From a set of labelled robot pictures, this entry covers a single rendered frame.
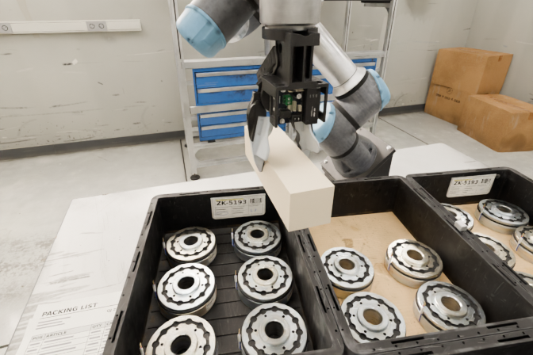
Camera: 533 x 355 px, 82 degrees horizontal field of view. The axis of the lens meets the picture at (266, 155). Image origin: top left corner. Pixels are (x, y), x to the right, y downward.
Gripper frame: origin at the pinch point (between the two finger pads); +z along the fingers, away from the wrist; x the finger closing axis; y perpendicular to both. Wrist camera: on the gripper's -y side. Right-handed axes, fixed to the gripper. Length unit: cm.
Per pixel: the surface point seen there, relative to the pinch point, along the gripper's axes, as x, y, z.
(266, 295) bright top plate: -4.4, 6.6, 22.6
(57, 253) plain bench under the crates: -51, -35, 39
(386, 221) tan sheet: 31.0, -7.4, 25.8
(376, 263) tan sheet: 20.4, 3.5, 25.8
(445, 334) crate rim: 14.4, 24.3, 15.8
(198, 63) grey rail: 5, -183, 17
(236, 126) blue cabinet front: 30, -184, 68
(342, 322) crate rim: 2.5, 18.8, 15.8
